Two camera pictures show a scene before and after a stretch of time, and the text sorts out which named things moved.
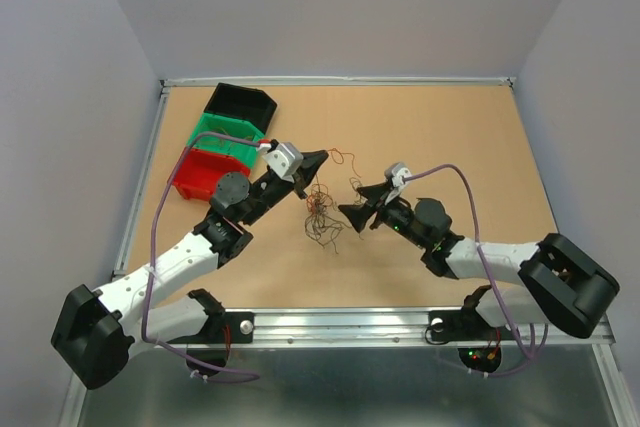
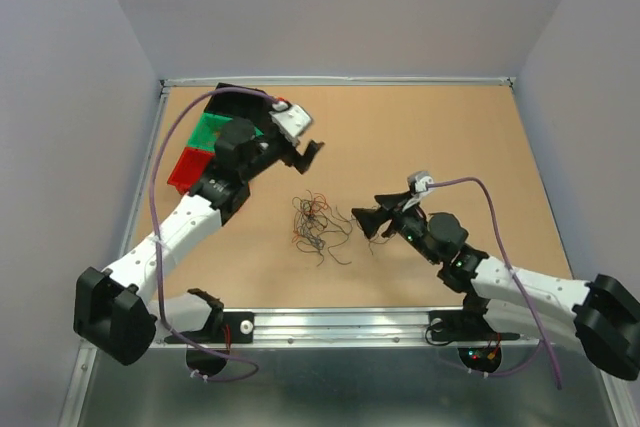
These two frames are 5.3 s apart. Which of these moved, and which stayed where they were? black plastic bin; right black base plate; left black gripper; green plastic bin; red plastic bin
Moved: left black gripper
Stayed: green plastic bin; right black base plate; red plastic bin; black plastic bin
